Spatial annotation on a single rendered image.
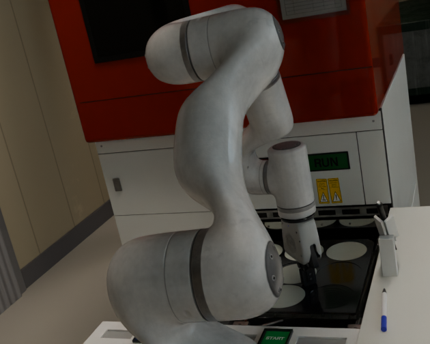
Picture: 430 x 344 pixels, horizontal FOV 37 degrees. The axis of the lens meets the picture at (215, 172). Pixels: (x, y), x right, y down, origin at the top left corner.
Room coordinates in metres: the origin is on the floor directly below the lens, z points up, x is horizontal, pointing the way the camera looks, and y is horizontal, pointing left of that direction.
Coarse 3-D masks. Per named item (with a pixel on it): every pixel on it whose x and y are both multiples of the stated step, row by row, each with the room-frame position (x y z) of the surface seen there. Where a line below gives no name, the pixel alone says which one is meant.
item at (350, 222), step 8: (352, 216) 1.54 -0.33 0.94; (360, 216) 1.53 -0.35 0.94; (368, 216) 1.52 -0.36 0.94; (264, 224) 1.63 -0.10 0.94; (272, 224) 1.62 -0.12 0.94; (280, 224) 1.61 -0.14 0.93; (320, 224) 1.56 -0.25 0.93; (328, 224) 1.55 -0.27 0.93; (336, 224) 1.55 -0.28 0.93; (344, 224) 1.54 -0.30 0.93; (352, 224) 1.53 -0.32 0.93; (360, 224) 1.52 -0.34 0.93; (368, 224) 1.51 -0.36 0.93
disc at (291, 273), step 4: (296, 264) 1.43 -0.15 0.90; (284, 268) 1.42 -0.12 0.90; (288, 268) 1.41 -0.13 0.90; (292, 268) 1.41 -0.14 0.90; (296, 268) 1.40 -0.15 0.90; (284, 272) 1.40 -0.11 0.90; (288, 272) 1.39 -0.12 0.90; (292, 272) 1.39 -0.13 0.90; (296, 272) 1.38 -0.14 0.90; (316, 272) 1.36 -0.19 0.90; (284, 276) 1.38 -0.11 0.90; (288, 276) 1.37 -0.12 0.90; (292, 276) 1.37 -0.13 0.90; (296, 276) 1.36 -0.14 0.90; (284, 280) 1.36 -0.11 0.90; (288, 280) 1.35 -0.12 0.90; (292, 280) 1.35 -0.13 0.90; (296, 280) 1.35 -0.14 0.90; (300, 280) 1.34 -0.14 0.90
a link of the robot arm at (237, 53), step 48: (192, 48) 1.01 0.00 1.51; (240, 48) 0.95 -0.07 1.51; (192, 96) 0.93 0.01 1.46; (240, 96) 0.93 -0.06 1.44; (192, 144) 0.86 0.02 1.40; (240, 144) 0.89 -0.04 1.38; (192, 192) 0.83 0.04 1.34; (240, 192) 0.80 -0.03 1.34; (240, 240) 0.71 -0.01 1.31; (192, 288) 0.70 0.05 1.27; (240, 288) 0.68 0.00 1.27
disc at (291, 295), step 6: (282, 288) 1.32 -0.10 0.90; (288, 288) 1.32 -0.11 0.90; (294, 288) 1.31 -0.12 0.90; (300, 288) 1.31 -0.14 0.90; (282, 294) 1.30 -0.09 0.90; (288, 294) 1.29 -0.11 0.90; (294, 294) 1.29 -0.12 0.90; (300, 294) 1.28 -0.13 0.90; (282, 300) 1.27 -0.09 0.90; (288, 300) 1.27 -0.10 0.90; (294, 300) 1.26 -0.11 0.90; (300, 300) 1.25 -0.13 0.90; (276, 306) 1.25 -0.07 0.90; (282, 306) 1.24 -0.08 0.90; (288, 306) 1.24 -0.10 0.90
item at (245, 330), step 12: (108, 324) 1.22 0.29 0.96; (120, 324) 1.20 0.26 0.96; (96, 336) 1.17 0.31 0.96; (108, 336) 1.17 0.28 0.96; (120, 336) 1.16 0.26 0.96; (132, 336) 1.15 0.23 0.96; (252, 336) 1.06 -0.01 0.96; (300, 336) 1.03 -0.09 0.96; (312, 336) 1.02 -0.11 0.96; (324, 336) 1.01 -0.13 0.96; (336, 336) 1.00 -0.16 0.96; (348, 336) 1.00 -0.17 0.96
